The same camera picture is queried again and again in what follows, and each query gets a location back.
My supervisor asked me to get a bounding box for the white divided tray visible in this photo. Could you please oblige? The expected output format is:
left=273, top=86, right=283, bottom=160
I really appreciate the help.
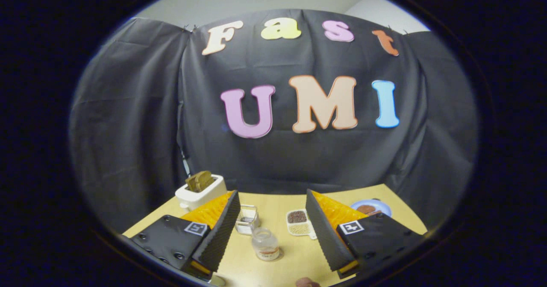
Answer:
left=285, top=209, right=318, bottom=240

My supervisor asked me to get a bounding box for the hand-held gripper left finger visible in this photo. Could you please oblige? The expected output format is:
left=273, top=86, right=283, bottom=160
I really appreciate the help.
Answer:
left=129, top=190, right=241, bottom=282

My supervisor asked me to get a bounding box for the clear juice bottle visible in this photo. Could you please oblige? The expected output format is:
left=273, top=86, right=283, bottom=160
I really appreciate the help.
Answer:
left=251, top=227, right=282, bottom=262

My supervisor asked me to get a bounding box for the white toaster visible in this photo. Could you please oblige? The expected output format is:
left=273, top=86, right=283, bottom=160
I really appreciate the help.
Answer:
left=175, top=174, right=228, bottom=212

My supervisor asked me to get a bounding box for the blue plate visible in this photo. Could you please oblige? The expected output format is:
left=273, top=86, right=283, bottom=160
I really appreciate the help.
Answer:
left=350, top=199, right=392, bottom=218

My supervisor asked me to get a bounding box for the wooden table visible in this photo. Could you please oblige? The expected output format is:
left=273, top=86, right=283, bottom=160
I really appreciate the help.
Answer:
left=123, top=184, right=428, bottom=287

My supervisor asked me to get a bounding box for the black backdrop cloth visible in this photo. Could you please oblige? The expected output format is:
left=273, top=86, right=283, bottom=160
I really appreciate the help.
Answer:
left=68, top=9, right=479, bottom=233

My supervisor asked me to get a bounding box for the brown toast slice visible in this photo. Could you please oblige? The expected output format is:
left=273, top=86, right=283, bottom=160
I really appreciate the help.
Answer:
left=185, top=170, right=215, bottom=193

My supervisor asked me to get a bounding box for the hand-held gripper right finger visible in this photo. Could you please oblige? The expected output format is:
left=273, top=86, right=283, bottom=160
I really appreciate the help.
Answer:
left=305, top=188, right=424, bottom=280

